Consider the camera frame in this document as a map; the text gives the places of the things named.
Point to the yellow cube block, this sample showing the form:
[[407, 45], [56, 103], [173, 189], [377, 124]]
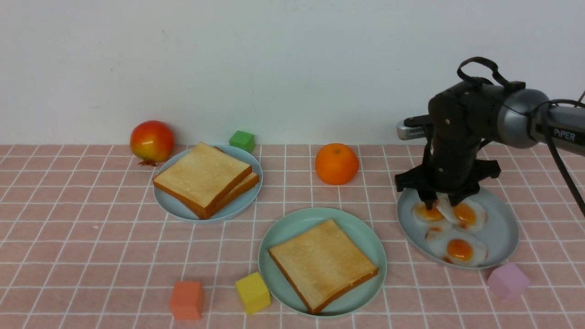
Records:
[[253, 293]]

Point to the grey blue egg plate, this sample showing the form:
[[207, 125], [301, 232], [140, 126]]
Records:
[[500, 235]]

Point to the pink cube block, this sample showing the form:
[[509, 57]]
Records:
[[507, 282]]

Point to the green cube block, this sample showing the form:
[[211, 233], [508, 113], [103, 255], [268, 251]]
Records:
[[243, 140]]

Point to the red yellow pomegranate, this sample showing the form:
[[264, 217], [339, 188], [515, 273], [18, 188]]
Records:
[[153, 142]]

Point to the light blue bread plate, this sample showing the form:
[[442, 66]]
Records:
[[174, 206]]

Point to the orange mandarin fruit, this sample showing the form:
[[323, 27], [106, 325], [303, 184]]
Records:
[[336, 164]]

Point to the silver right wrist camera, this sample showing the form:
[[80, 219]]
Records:
[[417, 127]]

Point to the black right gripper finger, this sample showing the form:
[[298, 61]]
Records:
[[458, 196], [428, 197]]

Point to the fried egg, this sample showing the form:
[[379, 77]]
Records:
[[468, 215], [456, 247], [430, 219]]

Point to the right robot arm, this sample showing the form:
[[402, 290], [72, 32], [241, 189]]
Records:
[[466, 117]]

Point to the pink checkered tablecloth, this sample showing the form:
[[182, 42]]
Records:
[[84, 245]]

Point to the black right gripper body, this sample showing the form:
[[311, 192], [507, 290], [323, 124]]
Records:
[[449, 165]]

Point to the orange cube block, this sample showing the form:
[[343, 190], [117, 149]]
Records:
[[186, 301]]

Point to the teal centre plate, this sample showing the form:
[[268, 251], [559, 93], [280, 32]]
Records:
[[298, 222]]

